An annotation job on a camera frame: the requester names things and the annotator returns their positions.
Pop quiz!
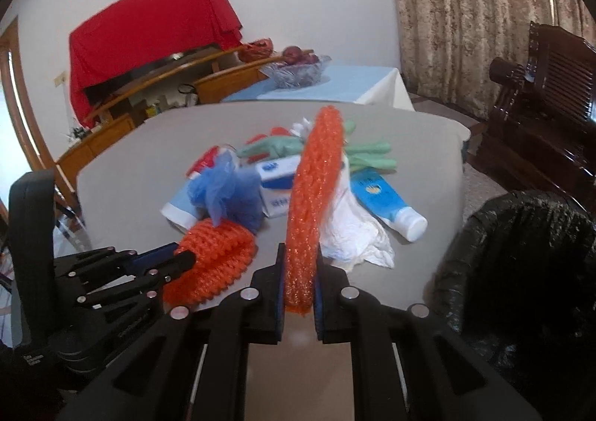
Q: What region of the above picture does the wooden door frame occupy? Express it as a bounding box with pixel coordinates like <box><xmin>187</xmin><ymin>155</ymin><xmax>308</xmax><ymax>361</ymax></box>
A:
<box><xmin>1</xmin><ymin>18</ymin><xmax>80</xmax><ymax>213</ymax></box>

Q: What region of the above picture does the red paper cup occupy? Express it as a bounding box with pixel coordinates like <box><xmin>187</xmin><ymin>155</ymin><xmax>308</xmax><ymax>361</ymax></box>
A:
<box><xmin>186</xmin><ymin>145</ymin><xmax>237</xmax><ymax>179</ymax></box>

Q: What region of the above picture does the red crumpled wrapper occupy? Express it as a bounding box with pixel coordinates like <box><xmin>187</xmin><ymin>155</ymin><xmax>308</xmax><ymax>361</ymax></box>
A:
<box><xmin>245</xmin><ymin>126</ymin><xmax>291</xmax><ymax>164</ymax></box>

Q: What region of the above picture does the floral beige curtain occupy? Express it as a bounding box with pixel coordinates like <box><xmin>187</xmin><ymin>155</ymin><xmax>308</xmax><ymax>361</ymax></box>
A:
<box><xmin>396</xmin><ymin>0</ymin><xmax>595</xmax><ymax>119</ymax></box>

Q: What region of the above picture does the dark wooden armchair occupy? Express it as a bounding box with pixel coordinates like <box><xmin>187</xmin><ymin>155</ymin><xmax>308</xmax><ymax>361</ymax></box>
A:
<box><xmin>474</xmin><ymin>22</ymin><xmax>595</xmax><ymax>213</ymax></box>

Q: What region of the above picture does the red cloth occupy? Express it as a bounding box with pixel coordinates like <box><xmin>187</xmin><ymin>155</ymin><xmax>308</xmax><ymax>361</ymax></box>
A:
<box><xmin>69</xmin><ymin>0</ymin><xmax>242</xmax><ymax>127</ymax></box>

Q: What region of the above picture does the small crumpled white paper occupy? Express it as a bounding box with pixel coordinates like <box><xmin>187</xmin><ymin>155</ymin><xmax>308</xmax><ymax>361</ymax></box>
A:
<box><xmin>290</xmin><ymin>117</ymin><xmax>313</xmax><ymax>140</ymax></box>

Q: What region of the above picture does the long orange foam net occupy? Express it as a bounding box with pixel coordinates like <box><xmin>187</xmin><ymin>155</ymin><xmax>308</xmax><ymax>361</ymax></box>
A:
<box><xmin>284</xmin><ymin>106</ymin><xmax>343</xmax><ymax>315</ymax></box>

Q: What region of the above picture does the blue white tube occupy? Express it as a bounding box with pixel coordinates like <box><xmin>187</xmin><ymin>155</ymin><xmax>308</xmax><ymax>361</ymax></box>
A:
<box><xmin>351</xmin><ymin>169</ymin><xmax>428</xmax><ymax>243</ymax></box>

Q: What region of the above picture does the white tissue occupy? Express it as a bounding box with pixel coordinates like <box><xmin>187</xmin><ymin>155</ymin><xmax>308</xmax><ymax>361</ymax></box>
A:
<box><xmin>319</xmin><ymin>155</ymin><xmax>395</xmax><ymax>273</ymax></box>

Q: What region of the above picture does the black lined trash bin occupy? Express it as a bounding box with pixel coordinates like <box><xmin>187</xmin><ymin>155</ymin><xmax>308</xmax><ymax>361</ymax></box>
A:
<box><xmin>428</xmin><ymin>191</ymin><xmax>595</xmax><ymax>420</ymax></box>

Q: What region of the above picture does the white blue medicine box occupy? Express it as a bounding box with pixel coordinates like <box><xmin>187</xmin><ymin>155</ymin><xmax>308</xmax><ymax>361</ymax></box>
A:
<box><xmin>254</xmin><ymin>155</ymin><xmax>301</xmax><ymax>218</ymax></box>

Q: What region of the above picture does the green rubber glove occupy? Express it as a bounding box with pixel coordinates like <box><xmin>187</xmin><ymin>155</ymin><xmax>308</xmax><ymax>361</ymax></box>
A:
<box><xmin>342</xmin><ymin>120</ymin><xmax>397</xmax><ymax>173</ymax></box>
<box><xmin>237</xmin><ymin>136</ymin><xmax>304</xmax><ymax>159</ymax></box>

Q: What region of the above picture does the light blue tablecloth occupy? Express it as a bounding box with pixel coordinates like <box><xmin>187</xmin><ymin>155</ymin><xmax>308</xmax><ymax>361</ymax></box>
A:
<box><xmin>223</xmin><ymin>65</ymin><xmax>414</xmax><ymax>111</ymax></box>

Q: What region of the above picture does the red basket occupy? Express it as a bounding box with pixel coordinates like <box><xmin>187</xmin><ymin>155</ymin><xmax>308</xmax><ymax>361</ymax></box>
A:
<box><xmin>237</xmin><ymin>38</ymin><xmax>274</xmax><ymax>64</ymax></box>

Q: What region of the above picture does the red apple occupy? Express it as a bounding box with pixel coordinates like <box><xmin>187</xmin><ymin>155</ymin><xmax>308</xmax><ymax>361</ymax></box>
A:
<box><xmin>282</xmin><ymin>45</ymin><xmax>304</xmax><ymax>66</ymax></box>

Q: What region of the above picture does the glass fruit bowl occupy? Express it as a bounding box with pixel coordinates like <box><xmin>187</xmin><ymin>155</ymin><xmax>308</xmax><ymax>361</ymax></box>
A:
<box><xmin>260</xmin><ymin>55</ymin><xmax>332</xmax><ymax>89</ymax></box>

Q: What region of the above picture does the blue plastic bag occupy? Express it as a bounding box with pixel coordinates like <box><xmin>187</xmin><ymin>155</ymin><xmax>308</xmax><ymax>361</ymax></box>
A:
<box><xmin>188</xmin><ymin>151</ymin><xmax>264</xmax><ymax>234</ymax></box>

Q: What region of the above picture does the wooden tv cabinet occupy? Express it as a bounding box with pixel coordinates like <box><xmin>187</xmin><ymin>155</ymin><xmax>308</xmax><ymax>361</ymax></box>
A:
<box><xmin>56</xmin><ymin>44</ymin><xmax>285</xmax><ymax>212</ymax></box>

